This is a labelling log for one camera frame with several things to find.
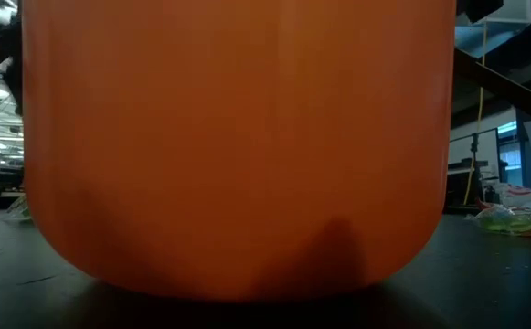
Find clear green candy wrapper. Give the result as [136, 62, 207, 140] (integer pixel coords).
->
[467, 203, 531, 236]

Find black tripod stand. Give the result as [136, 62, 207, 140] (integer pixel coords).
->
[468, 132, 483, 207]

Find orange plastic bucket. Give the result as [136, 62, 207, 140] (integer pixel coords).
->
[21, 0, 457, 302]

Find white storage shelving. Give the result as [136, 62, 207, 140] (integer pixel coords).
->
[0, 86, 24, 184]

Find translucent white box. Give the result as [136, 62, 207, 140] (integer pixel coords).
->
[483, 0, 531, 27]

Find black table mat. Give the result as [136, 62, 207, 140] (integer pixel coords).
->
[0, 209, 531, 329]

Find white board panel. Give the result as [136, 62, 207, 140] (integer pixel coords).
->
[447, 127, 500, 177]

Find black background desk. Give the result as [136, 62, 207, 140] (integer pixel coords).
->
[445, 159, 490, 214]

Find yellow cable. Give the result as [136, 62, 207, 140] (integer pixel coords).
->
[463, 22, 489, 207]

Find black pillar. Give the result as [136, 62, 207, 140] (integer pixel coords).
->
[515, 109, 531, 191]

